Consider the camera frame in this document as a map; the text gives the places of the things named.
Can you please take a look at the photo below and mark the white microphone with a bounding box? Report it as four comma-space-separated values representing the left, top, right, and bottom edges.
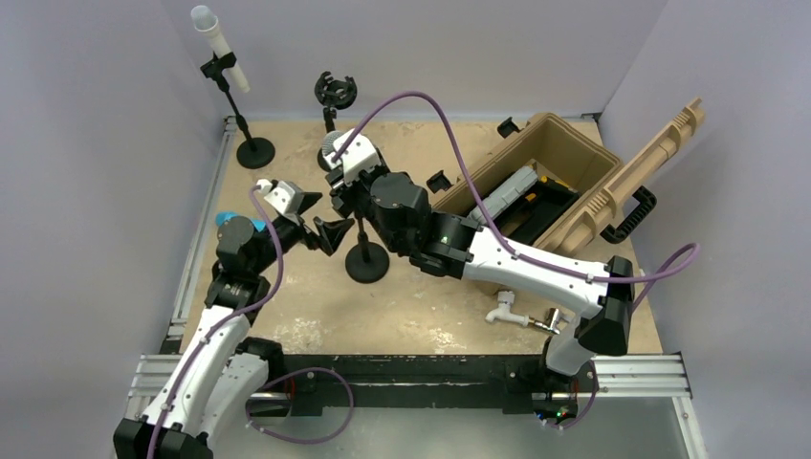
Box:
190, 5, 251, 93

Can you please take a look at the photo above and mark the blue microphone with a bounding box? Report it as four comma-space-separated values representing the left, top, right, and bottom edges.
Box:
215, 211, 268, 234

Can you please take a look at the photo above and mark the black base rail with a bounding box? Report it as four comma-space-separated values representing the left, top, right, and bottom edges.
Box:
269, 354, 594, 418

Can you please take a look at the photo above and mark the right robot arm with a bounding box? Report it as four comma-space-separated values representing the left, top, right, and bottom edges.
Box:
325, 165, 634, 389

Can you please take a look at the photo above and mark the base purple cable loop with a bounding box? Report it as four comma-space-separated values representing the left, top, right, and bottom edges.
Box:
244, 367, 356, 446

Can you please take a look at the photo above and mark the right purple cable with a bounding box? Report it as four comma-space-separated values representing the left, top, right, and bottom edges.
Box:
332, 90, 701, 312

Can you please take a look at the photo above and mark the chrome metal fitting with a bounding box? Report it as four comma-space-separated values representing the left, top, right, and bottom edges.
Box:
528, 308, 568, 336

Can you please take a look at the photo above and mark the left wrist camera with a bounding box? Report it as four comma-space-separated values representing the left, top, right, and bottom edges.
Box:
255, 179, 304, 224

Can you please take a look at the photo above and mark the black clip mic stand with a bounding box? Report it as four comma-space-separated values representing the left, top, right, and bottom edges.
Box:
344, 212, 390, 284

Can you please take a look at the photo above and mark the tan plastic case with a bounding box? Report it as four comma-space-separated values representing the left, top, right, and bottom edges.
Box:
467, 98, 706, 256

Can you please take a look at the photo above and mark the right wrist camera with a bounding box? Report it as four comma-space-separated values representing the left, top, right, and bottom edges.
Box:
330, 129, 383, 182

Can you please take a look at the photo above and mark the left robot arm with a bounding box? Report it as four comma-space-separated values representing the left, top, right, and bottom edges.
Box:
113, 186, 354, 458

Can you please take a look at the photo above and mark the left black mic stand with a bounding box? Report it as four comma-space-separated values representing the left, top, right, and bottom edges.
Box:
200, 52, 275, 170

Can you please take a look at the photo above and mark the black shockmount mic stand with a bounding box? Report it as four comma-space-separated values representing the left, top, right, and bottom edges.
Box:
314, 71, 358, 160

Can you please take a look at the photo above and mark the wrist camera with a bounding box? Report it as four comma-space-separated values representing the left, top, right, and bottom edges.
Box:
255, 179, 304, 224
330, 129, 383, 182

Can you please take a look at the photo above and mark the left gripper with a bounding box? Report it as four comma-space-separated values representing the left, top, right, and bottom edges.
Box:
250, 192, 352, 274

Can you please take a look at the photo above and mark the grey device in case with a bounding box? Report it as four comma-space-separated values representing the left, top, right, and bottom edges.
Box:
468, 165, 538, 224

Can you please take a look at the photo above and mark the white plastic faucet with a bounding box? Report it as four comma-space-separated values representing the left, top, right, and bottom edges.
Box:
485, 290, 530, 327

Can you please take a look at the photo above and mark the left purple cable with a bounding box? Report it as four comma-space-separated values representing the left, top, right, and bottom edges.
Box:
145, 184, 286, 459

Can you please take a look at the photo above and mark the glitter rhinestone microphone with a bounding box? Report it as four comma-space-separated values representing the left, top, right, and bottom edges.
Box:
318, 130, 343, 171

